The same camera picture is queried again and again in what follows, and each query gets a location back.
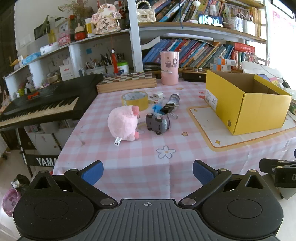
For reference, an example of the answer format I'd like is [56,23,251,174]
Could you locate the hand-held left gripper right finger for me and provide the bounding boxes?
[178,160,271,209]

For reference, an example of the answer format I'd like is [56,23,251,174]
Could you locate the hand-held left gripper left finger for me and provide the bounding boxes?
[24,161,118,209]

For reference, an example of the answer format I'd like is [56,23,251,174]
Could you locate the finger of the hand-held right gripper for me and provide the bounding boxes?
[274,165,296,188]
[259,158,296,174]

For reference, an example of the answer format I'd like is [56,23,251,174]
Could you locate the yellow cardboard box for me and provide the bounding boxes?
[205,70,292,135]

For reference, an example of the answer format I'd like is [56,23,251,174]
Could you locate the pink plush pig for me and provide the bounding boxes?
[107,105,141,146]

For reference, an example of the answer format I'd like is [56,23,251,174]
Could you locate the grey toy car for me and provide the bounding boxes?
[145,112,171,135]

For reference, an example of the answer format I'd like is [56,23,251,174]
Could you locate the black binder clip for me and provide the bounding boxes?
[161,103,178,119]

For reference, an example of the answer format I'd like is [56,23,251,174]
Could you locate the clear plastic bottle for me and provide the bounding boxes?
[166,93,180,106]

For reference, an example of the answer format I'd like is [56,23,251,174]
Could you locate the yellow tape roll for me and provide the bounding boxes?
[121,91,148,111]

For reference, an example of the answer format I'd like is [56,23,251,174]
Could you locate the pink checkered desktop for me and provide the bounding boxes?
[53,79,296,200]

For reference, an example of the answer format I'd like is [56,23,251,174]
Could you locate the cream desk mat orange border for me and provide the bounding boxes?
[187,105,296,152]

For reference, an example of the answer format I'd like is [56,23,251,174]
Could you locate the black keyboard stand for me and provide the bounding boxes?
[0,127,61,178]

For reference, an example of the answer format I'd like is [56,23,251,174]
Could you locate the black electronic keyboard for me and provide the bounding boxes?
[0,74,104,132]

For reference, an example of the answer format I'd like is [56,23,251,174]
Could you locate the pink bag trash bin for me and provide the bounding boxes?
[2,174,30,217]

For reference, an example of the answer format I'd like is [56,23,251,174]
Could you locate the wooden chess board box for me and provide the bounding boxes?
[96,71,157,94]

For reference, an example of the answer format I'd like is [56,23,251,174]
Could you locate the black case with gold trim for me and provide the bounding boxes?
[181,68,207,82]

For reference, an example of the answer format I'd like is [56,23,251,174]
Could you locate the white cloth bag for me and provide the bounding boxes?
[240,61,285,80]

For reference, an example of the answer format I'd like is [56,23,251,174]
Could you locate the white pen holder with pens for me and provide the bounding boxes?
[85,53,115,76]

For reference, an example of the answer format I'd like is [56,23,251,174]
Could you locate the white box with red label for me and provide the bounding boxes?
[59,62,75,81]

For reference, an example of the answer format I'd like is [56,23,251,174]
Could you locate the orange and white carton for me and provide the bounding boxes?
[214,58,236,66]
[209,64,232,71]

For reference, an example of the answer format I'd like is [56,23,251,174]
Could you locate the pink cylinder container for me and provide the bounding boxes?
[160,51,179,85]

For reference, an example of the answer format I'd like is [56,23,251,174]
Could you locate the white jar with green lid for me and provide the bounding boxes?
[117,61,129,75]

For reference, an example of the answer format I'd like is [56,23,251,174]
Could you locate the thick red book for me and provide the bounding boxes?
[235,42,255,52]

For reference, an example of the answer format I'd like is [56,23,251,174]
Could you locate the long row of leaning books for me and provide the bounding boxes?
[142,38,236,69]

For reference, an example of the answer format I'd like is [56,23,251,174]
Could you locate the blue tissue packet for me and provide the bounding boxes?
[21,52,42,65]

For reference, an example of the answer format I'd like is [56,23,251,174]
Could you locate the white bookshelf unit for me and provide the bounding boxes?
[5,0,270,102]

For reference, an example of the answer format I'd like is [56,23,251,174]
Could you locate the pink gift box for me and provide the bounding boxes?
[57,32,71,47]

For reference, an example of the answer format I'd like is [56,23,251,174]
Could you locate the red round doll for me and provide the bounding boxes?
[74,23,86,42]

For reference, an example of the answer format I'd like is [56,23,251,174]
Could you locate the white cups with pens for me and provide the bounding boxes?
[235,16,257,35]

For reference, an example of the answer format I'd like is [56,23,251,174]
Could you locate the white and yellow jar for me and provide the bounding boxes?
[85,19,96,37]

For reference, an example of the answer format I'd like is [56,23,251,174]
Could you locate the pink kimono cat doll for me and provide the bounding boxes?
[91,2,121,35]

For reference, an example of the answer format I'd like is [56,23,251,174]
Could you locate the black phone with lit screen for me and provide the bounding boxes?
[198,14,224,26]

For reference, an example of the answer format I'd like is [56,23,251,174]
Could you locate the shelf row of mixed books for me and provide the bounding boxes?
[154,0,257,24]

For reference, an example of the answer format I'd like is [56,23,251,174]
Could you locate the black picture frame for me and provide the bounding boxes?
[34,22,50,40]

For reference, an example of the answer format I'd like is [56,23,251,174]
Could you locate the white quilted handbag pearl handle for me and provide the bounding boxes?
[136,0,156,23]

